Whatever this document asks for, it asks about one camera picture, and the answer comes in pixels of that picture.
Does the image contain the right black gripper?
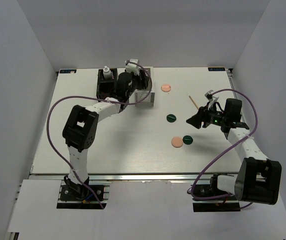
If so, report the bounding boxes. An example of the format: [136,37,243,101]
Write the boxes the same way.
[186,101,228,129]

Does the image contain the dark green round compact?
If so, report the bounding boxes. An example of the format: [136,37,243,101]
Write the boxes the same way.
[182,135,194,145]
[166,114,177,123]

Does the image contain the gold makeup pencil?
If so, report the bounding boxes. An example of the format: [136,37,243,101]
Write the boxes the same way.
[188,95,199,110]

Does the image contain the white dropper bottle blue base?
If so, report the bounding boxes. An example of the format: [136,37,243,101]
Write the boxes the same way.
[102,66,112,80]

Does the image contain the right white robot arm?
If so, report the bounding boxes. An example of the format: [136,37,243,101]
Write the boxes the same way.
[186,98,282,205]

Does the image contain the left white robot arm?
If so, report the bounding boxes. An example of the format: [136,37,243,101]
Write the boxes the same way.
[62,62,152,200]

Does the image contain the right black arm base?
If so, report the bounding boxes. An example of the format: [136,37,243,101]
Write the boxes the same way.
[192,173,241,213]

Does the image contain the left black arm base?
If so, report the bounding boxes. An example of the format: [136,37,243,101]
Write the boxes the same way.
[56,175,110,210]

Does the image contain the white slotted organizer box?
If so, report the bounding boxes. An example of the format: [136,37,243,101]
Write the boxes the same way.
[134,66,155,108]

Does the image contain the pink round powder puff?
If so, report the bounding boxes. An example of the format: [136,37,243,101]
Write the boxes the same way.
[171,136,184,148]
[161,84,172,93]

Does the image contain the black slotted organizer box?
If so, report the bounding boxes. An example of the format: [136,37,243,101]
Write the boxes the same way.
[96,68,121,102]

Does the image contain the blue label sticker right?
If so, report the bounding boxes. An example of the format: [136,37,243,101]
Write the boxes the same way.
[207,67,226,72]

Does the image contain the blue label sticker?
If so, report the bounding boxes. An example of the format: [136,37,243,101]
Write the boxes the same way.
[207,67,226,72]
[59,69,77,74]

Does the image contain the blue label sticker left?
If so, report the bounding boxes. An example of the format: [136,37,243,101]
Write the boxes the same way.
[59,69,77,74]

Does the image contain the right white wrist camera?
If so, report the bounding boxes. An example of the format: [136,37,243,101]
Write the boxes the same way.
[204,89,219,110]

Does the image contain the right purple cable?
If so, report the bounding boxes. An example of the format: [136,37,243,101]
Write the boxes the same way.
[190,88,259,210]

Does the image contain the aluminium table rail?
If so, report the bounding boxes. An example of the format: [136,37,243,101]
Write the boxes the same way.
[30,171,241,183]

